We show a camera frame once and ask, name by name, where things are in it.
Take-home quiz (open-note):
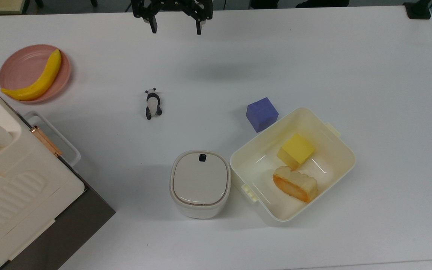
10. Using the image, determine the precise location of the copper drawer handle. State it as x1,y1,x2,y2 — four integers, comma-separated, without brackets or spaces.
30,126,63,157

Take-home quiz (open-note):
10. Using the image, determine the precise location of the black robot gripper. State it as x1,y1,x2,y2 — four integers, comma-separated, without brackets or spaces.
131,0,214,36

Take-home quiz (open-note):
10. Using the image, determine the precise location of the yellow foam cube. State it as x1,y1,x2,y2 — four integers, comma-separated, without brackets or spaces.
277,133,316,170

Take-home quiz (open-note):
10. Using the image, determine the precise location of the translucent white drawer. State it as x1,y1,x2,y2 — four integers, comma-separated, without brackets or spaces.
22,111,81,168

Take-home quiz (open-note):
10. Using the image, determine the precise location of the pink round plate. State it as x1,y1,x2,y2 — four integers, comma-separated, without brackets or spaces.
0,44,71,104

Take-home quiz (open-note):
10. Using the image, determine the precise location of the cream toaster oven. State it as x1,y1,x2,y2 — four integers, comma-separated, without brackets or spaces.
0,75,86,270

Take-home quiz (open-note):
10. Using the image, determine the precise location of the cream plastic open box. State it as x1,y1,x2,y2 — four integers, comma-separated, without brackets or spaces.
229,107,356,223

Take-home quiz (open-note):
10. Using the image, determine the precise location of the purple foam cube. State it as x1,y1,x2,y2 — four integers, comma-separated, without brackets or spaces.
246,97,279,133

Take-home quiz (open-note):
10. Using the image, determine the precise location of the dark brown cabinet base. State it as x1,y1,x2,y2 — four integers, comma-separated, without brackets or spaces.
0,184,116,270

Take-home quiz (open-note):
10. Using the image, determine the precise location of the small panda figurine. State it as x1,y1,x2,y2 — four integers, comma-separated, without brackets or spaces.
144,87,163,120

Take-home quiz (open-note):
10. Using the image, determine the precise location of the yellow banana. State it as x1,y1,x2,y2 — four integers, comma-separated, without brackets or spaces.
1,49,62,102

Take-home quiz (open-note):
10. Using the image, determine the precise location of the toy bread slice orange crust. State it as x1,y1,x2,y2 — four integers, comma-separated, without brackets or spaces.
272,166,319,203

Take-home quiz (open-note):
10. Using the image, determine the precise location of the white lidded bin black button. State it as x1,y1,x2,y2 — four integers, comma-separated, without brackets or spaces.
169,150,232,219

